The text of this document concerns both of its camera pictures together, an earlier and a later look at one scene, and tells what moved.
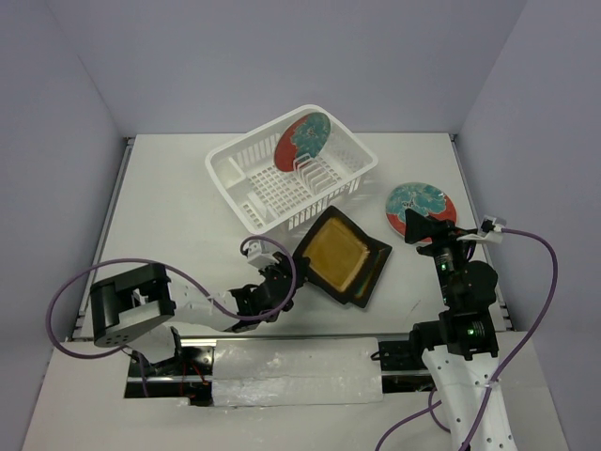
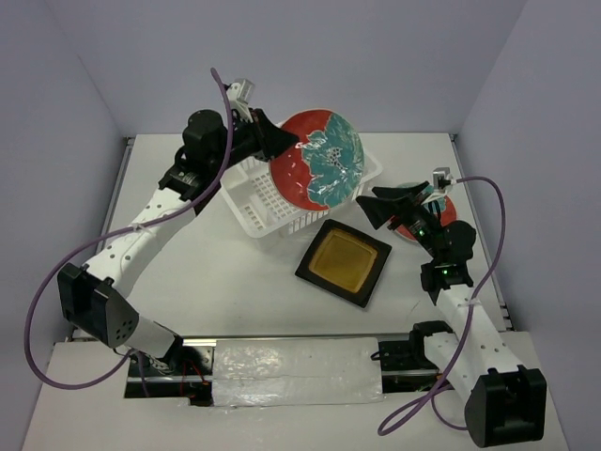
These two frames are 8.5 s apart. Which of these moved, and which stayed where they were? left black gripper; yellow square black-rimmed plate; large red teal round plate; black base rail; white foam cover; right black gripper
Moved: right black gripper; yellow square black-rimmed plate; large red teal round plate; left black gripper
Stayed: white foam cover; black base rail
